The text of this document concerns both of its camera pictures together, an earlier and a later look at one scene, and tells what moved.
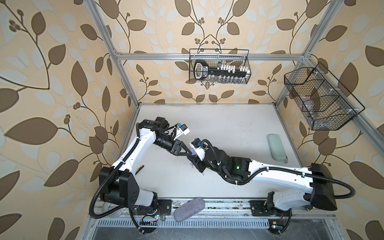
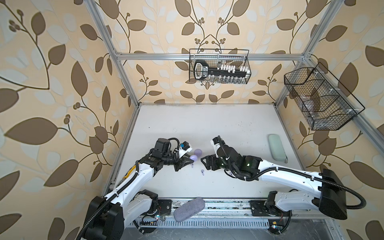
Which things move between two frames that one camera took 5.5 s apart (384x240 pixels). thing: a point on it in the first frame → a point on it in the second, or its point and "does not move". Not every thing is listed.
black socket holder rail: [202, 70] does not move
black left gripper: [177, 147] → [182, 162]
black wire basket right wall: [320, 98] does not move
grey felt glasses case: [189, 209] does not move
